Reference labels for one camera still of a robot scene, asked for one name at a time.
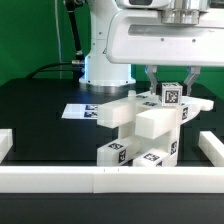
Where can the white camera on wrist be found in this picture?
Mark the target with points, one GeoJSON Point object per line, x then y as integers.
{"type": "Point", "coordinates": [142, 3]}

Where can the white front fence bar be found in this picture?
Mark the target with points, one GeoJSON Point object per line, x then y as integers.
{"type": "Point", "coordinates": [52, 179]}

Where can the white left fence bar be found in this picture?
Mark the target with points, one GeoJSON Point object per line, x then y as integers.
{"type": "Point", "coordinates": [6, 142]}

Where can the white tagged cube nut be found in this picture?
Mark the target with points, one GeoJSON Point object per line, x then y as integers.
{"type": "Point", "coordinates": [171, 93]}

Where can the white fence bar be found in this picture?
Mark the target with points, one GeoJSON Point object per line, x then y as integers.
{"type": "Point", "coordinates": [6, 142]}
{"type": "Point", "coordinates": [52, 179]}
{"type": "Point", "coordinates": [212, 147]}

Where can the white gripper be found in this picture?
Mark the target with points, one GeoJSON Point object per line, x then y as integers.
{"type": "Point", "coordinates": [139, 37]}

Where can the white chair seat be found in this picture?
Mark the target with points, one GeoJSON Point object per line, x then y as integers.
{"type": "Point", "coordinates": [167, 142]}

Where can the white sheet with tags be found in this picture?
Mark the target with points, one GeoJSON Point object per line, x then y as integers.
{"type": "Point", "coordinates": [80, 111]}

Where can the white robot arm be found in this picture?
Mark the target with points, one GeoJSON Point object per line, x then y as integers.
{"type": "Point", "coordinates": [103, 73]}

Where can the white chair back frame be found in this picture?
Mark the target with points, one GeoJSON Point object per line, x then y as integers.
{"type": "Point", "coordinates": [143, 115]}

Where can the white right fence bar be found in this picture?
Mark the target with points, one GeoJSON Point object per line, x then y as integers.
{"type": "Point", "coordinates": [212, 147]}

